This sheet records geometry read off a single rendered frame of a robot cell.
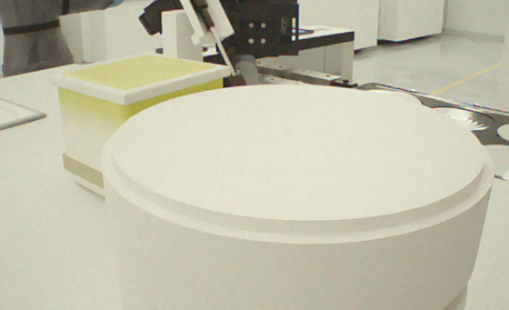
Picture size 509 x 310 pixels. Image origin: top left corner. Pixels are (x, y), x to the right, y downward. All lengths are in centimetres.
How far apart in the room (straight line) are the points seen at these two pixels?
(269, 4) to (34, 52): 62
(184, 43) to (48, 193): 19
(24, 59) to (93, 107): 75
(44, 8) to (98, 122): 77
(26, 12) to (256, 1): 59
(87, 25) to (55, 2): 280
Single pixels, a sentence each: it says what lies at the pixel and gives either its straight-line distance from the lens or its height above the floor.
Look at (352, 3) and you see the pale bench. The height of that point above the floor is 65.
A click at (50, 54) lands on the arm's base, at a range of 100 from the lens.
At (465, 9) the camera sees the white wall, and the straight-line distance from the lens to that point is 894.
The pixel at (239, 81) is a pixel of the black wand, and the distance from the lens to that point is 39.
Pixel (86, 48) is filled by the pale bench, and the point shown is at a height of 51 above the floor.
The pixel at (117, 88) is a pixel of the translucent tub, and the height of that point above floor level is 103.
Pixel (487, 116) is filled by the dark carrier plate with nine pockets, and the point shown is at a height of 90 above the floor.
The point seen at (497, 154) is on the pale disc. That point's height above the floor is 90.
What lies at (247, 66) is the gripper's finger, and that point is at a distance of 50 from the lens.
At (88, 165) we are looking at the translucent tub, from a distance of 28.
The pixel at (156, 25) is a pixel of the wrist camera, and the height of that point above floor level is 103.
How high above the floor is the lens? 109
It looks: 21 degrees down
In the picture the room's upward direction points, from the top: straight up
